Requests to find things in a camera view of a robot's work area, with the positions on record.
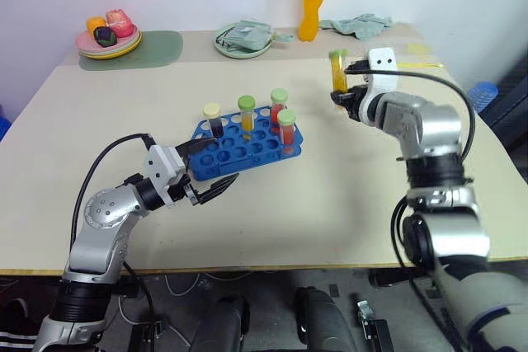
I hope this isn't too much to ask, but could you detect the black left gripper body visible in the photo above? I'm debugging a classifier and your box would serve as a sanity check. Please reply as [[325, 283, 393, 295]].
[[166, 153, 201, 207]]

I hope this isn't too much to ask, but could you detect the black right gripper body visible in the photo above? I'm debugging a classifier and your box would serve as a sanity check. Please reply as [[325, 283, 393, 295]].
[[345, 61, 373, 121]]

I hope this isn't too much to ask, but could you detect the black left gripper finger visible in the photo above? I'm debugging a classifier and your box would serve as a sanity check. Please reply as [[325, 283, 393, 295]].
[[175, 137, 220, 161], [192, 172, 241, 206]]

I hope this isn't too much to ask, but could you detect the yellow liquid tube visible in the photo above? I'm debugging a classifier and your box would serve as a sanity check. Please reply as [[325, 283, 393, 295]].
[[328, 49, 350, 96], [237, 95, 257, 141]]

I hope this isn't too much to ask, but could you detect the blue test tube rack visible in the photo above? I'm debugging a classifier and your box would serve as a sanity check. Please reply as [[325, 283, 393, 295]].
[[190, 105, 306, 182]]

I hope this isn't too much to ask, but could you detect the dark liquid tube, cream cap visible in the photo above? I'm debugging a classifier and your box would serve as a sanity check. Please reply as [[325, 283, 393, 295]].
[[202, 102, 226, 139]]

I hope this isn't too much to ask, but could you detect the crumpled green cloth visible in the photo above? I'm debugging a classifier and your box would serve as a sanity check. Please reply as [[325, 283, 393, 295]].
[[318, 12, 394, 42]]

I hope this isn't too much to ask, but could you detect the red liquid tube, green cap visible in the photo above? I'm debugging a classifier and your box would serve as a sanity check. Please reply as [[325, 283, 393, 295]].
[[269, 87, 289, 127]]

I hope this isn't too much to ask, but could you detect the orange-red liquid tube, green cap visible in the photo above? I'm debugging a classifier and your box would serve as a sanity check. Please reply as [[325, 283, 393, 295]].
[[276, 109, 297, 156]]

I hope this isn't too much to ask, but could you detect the thin yellow strip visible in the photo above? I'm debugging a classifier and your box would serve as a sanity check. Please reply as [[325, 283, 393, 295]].
[[396, 61, 443, 69]]

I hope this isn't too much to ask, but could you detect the orange juice plastic bottle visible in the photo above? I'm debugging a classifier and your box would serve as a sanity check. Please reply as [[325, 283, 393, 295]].
[[298, 0, 330, 44]]

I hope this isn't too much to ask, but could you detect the pale green plate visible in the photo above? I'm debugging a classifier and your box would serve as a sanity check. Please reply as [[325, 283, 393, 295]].
[[212, 21, 274, 60]]

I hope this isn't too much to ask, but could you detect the green placemat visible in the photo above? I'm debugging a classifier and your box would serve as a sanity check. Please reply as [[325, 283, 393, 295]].
[[78, 30, 184, 73]]

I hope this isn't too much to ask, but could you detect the pale green zip pouch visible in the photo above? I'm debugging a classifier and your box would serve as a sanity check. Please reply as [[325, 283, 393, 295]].
[[224, 18, 296, 52]]

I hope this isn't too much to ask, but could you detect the stack of pastel plates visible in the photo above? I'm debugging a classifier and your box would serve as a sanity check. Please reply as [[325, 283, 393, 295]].
[[74, 24, 144, 61]]

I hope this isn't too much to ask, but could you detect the blue ribbed plastic container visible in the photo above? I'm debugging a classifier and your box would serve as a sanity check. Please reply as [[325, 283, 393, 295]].
[[469, 80, 499, 115]]

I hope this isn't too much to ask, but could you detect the dark rounded shape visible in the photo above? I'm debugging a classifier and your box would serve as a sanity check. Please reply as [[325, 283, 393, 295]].
[[293, 285, 361, 352], [192, 293, 252, 352]]

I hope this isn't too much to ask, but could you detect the purple toy fruit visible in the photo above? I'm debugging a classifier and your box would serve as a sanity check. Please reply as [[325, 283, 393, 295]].
[[93, 26, 116, 46]]

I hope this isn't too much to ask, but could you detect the pink toy apple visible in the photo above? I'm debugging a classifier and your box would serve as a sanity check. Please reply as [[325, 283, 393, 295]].
[[105, 7, 136, 39]]

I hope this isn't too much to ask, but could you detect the black chair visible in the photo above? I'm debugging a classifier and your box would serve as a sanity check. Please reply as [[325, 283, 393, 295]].
[[477, 54, 528, 184]]

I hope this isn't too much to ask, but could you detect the orange toy fruit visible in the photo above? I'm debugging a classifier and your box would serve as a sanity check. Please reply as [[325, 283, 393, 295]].
[[85, 16, 108, 34]]

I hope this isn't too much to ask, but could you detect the blue plastic object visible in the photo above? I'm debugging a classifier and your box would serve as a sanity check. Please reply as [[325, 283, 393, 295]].
[[0, 103, 12, 142]]

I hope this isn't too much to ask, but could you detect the black white striped garment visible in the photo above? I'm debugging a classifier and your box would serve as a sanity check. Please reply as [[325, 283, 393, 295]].
[[0, 297, 39, 352]]

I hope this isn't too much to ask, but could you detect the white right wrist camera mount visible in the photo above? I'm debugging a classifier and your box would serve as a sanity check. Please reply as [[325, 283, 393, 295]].
[[356, 47, 402, 127]]

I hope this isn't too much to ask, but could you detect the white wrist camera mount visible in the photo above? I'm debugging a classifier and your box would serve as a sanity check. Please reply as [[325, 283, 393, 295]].
[[356, 47, 402, 127], [143, 144, 187, 204]]

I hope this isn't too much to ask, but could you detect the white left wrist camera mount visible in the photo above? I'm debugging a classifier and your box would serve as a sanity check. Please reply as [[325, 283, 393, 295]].
[[143, 144, 187, 204]]

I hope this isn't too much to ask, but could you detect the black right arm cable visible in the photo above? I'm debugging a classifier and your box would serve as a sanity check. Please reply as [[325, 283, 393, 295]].
[[345, 68, 479, 164]]

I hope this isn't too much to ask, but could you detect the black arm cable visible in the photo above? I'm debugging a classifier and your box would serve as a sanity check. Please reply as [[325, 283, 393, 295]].
[[345, 68, 479, 164], [70, 133, 152, 246]]

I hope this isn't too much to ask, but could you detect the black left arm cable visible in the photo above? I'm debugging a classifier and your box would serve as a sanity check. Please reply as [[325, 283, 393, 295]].
[[70, 133, 152, 246]]

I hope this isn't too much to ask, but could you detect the white floor cable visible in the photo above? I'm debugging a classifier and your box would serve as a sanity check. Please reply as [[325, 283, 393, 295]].
[[117, 272, 248, 352]]

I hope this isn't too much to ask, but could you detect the black cable bundle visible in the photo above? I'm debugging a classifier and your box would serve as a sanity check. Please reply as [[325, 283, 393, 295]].
[[390, 197, 471, 352]]

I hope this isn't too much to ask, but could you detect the metal caster bracket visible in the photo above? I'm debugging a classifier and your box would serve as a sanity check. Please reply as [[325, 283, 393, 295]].
[[356, 299, 392, 352]]

